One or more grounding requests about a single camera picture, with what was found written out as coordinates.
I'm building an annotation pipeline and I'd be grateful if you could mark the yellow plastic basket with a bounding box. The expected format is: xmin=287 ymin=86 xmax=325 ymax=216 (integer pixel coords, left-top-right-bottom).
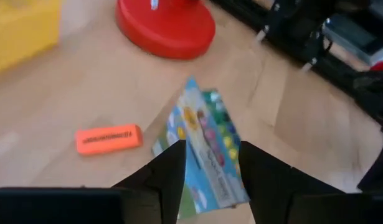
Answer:
xmin=0 ymin=0 xmax=62 ymax=75

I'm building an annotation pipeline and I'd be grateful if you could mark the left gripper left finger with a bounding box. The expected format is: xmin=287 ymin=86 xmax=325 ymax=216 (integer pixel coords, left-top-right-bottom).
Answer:
xmin=111 ymin=139 xmax=187 ymax=224

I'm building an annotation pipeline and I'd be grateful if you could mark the red and black glove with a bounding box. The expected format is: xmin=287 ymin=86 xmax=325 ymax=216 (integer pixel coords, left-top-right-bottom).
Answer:
xmin=370 ymin=60 xmax=383 ymax=74

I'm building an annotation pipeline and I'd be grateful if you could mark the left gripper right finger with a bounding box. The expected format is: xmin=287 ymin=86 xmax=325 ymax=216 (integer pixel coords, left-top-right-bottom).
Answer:
xmin=239 ymin=141 xmax=345 ymax=224

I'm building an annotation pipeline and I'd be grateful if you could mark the orange eraser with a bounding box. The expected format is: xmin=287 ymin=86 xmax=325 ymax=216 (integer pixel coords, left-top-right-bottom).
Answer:
xmin=75 ymin=123 xmax=144 ymax=156

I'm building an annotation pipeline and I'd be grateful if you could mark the red desk lamp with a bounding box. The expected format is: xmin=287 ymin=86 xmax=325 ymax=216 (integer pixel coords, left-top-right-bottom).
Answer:
xmin=115 ymin=0 xmax=217 ymax=60

